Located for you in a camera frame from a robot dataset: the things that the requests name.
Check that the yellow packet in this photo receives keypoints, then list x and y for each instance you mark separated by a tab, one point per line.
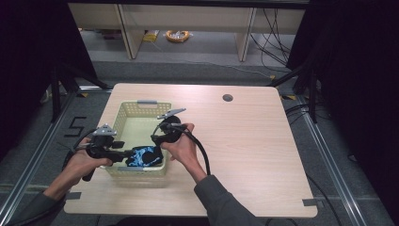
151	36

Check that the black curtain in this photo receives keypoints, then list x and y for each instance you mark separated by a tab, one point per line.
354	78
31	62

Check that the black metal stand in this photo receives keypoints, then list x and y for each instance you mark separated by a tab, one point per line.
312	94
56	94

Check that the white shelf unit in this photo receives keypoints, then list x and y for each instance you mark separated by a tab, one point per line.
188	19

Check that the grey table grommet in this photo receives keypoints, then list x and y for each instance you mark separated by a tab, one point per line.
227	97

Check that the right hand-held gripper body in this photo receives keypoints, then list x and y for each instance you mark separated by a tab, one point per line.
172	130

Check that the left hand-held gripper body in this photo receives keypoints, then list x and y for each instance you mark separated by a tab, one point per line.
102	147

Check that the person's right hand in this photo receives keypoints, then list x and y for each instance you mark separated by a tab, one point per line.
183	150

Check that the blue camouflage fingerless glove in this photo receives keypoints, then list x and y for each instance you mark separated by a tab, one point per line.
138	159

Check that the person's left hand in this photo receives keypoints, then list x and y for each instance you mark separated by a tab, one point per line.
80	166

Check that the grey tape piece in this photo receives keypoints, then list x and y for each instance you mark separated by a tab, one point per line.
310	202
73	196

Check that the aluminium floor rail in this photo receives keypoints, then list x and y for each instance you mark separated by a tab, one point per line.
329	163
34	163

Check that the pale green perforated plastic basket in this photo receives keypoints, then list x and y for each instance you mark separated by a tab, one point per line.
135	130

